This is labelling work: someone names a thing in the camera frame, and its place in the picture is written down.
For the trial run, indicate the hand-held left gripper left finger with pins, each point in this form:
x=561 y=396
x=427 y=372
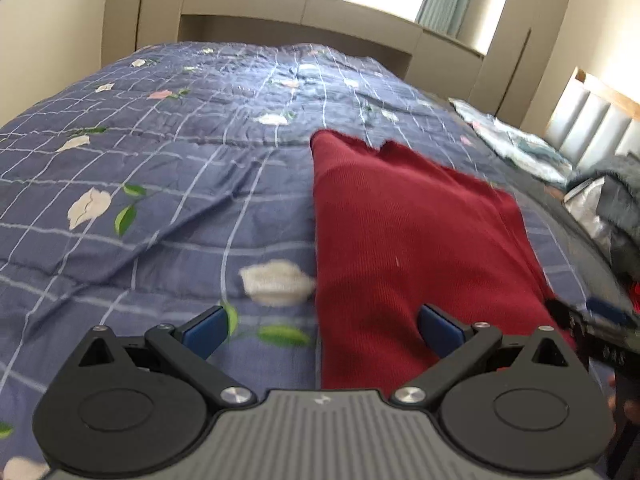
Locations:
x=206 y=329

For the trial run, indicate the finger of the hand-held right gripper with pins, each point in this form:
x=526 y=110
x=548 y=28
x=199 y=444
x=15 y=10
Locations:
x=607 y=310

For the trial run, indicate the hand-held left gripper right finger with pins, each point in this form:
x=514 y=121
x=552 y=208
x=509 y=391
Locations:
x=439 y=331

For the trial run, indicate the dark red knit sweater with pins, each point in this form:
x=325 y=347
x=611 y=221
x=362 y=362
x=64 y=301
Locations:
x=400 y=240

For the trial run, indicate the person's right forearm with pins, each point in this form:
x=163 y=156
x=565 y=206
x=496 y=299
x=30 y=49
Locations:
x=629 y=425

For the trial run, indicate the grey clothes pile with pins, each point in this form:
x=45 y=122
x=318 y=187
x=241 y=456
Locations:
x=615 y=195

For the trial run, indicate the blue floral checked quilt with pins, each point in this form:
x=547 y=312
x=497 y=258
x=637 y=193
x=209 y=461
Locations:
x=150 y=170

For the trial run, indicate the light patterned folded cloth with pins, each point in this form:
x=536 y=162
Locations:
x=520 y=145

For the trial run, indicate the grey padded headboard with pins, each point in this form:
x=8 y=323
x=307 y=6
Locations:
x=590 y=115

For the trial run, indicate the beige bed surround cabinet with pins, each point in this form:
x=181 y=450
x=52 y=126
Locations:
x=350 y=25

